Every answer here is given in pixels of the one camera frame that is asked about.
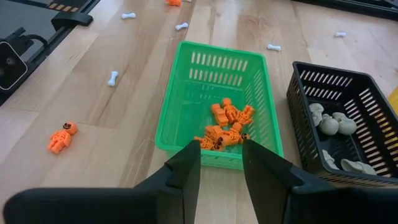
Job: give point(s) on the beige toy skull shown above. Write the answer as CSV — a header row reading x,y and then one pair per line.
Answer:
x,y
329,160
345,124
328,125
357,167
315,112

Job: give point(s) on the black mat orange stripes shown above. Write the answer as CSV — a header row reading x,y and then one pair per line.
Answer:
x,y
63,7

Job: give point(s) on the black small camera box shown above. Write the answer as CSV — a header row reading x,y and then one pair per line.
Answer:
x,y
11,67

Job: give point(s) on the black plastic basket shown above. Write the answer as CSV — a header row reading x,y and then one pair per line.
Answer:
x,y
342,144

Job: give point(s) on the yellow plastic basket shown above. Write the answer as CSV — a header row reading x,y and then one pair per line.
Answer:
x,y
393,99

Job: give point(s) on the orange toy skeleton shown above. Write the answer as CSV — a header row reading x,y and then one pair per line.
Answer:
x,y
207,143
174,2
62,137
219,115
214,132
230,110
245,115
233,134

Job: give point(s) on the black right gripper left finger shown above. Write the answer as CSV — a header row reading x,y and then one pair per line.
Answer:
x,y
124,208

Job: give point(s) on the green plastic basket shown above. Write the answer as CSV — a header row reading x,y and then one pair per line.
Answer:
x,y
186,124

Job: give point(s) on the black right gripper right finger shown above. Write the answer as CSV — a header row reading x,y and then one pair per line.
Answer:
x,y
295,205

